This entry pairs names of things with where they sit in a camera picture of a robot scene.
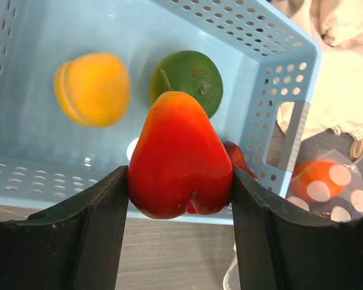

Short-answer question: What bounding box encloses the fake yellow peach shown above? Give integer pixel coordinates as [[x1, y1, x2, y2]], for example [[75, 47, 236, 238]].
[[54, 52, 131, 127]]

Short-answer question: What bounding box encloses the fake yellow lemon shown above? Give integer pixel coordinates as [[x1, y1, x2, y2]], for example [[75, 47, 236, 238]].
[[149, 50, 223, 118]]

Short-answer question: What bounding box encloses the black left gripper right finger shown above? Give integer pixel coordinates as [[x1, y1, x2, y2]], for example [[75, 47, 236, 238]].
[[232, 169, 363, 290]]

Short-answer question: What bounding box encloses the fake red pear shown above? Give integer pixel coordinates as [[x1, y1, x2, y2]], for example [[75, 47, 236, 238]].
[[127, 91, 234, 219]]

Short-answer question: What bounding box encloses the beige drawstring cloth bag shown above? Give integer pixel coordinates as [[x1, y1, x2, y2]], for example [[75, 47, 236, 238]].
[[271, 1, 363, 162]]

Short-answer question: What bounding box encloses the fake orange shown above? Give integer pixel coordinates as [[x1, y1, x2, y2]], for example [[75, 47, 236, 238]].
[[289, 159, 352, 202]]

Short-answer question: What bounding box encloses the clear zip top bag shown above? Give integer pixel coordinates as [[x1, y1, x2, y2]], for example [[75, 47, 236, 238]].
[[223, 150, 363, 289]]

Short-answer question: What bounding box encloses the light blue perforated basket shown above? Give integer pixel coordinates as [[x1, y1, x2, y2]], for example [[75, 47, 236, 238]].
[[0, 1, 321, 210]]

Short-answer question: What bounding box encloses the fake dark purple plum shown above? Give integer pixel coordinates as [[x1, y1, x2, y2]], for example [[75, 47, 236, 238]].
[[223, 141, 258, 181]]

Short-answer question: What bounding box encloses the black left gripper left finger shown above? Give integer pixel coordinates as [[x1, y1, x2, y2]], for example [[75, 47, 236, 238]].
[[0, 166, 128, 289]]

